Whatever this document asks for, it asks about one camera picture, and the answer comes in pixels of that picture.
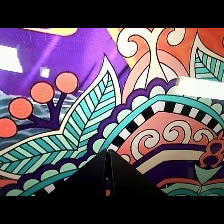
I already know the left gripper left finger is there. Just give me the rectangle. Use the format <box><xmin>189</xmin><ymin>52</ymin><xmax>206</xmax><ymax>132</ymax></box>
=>
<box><xmin>55</xmin><ymin>149</ymin><xmax>110</xmax><ymax>197</ymax></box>

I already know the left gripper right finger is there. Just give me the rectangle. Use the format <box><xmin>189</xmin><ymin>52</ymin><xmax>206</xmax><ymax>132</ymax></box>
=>
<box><xmin>109</xmin><ymin>150</ymin><xmax>168</xmax><ymax>197</ymax></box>

